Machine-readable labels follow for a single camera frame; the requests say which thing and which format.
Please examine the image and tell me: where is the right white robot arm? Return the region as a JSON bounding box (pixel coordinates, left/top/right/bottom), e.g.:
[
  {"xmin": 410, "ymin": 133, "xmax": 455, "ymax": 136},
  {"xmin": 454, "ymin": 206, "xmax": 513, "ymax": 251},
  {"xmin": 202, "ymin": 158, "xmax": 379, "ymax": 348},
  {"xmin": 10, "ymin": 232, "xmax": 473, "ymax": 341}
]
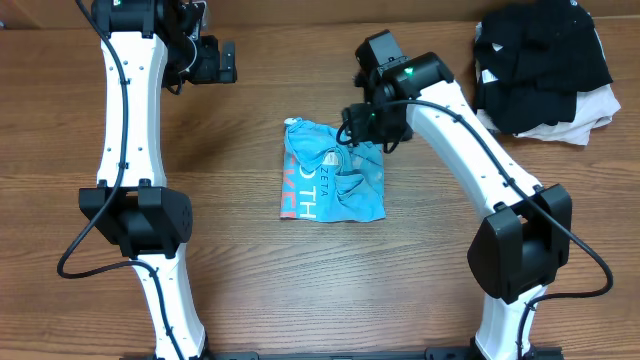
[{"xmin": 339, "ymin": 49, "xmax": 572, "ymax": 359}]

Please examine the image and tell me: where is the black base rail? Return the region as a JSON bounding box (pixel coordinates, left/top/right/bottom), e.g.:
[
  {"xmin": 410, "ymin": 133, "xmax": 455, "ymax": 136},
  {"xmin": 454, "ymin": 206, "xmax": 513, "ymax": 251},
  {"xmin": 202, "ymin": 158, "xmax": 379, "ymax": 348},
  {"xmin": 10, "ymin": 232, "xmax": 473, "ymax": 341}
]
[{"xmin": 119, "ymin": 345, "xmax": 565, "ymax": 360}]

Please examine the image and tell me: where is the pile of black clothes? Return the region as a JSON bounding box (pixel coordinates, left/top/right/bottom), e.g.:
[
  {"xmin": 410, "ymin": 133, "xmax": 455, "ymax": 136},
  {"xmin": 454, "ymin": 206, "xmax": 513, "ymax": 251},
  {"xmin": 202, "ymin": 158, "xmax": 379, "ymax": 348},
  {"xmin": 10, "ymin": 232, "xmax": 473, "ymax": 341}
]
[{"xmin": 473, "ymin": 0, "xmax": 613, "ymax": 135}]

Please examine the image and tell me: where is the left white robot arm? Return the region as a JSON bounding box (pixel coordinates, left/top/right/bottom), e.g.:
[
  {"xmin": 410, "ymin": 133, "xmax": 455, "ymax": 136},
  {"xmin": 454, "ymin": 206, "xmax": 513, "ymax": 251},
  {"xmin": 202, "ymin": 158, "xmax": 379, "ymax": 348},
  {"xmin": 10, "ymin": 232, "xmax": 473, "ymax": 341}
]
[{"xmin": 78, "ymin": 0, "xmax": 237, "ymax": 360}]

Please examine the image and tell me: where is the light blue t-shirt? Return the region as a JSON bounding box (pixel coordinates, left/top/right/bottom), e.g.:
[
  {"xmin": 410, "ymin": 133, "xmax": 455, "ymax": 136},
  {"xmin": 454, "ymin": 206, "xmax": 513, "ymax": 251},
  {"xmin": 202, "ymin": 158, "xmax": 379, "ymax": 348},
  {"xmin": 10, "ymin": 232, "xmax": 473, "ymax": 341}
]
[{"xmin": 280, "ymin": 118, "xmax": 386, "ymax": 223}]

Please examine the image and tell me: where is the white folded garment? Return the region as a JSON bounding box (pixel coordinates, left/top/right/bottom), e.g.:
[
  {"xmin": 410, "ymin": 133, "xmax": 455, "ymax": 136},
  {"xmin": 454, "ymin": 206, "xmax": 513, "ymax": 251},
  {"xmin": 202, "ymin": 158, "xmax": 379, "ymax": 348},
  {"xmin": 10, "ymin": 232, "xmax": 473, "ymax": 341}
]
[{"xmin": 473, "ymin": 22, "xmax": 622, "ymax": 147}]

